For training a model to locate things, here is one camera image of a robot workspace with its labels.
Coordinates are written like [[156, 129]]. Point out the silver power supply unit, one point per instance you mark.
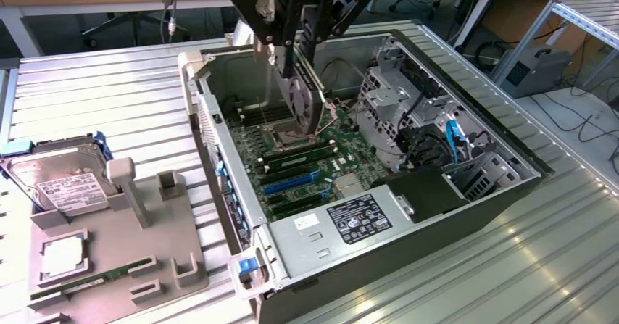
[[310, 244]]

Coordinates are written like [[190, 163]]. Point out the blue expansion slot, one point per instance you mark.
[[286, 184]]

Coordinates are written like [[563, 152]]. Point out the black slanted pole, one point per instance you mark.
[[483, 12]]

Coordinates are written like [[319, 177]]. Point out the silver chipset heatsink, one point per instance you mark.
[[350, 186]]

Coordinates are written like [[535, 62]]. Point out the green motherboard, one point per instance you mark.
[[348, 150]]

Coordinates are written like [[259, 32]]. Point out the large black chair base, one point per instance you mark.
[[138, 21]]

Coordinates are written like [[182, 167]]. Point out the silver CPU chip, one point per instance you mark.
[[63, 257]]

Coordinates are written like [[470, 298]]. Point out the installed RAM stick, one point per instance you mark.
[[290, 162]]

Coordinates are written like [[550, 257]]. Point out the open black PC case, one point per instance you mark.
[[483, 208]]

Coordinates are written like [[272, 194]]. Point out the graphics card with fan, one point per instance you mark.
[[302, 103]]

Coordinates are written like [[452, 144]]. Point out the green loose RAM stick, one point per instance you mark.
[[120, 271]]

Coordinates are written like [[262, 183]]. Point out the silver hard disk drive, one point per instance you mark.
[[63, 179]]

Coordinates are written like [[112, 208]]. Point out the metal socket cover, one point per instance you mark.
[[334, 115]]

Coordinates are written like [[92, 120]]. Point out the blue disk carrier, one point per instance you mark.
[[15, 149]]

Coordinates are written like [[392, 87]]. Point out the aluminium slat frame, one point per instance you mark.
[[595, 12]]

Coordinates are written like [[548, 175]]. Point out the blue case latch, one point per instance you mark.
[[247, 266]]

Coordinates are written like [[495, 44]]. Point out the metal drive cage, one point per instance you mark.
[[387, 95]]

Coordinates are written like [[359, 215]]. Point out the grey parts rack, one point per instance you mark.
[[135, 244]]

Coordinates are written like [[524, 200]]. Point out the CPU socket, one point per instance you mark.
[[286, 140]]

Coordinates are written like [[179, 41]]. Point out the thin locking lever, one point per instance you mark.
[[264, 112]]

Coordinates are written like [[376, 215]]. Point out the grey floor tower unit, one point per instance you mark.
[[531, 74]]

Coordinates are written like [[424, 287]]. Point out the black plastic shroud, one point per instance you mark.
[[426, 193]]

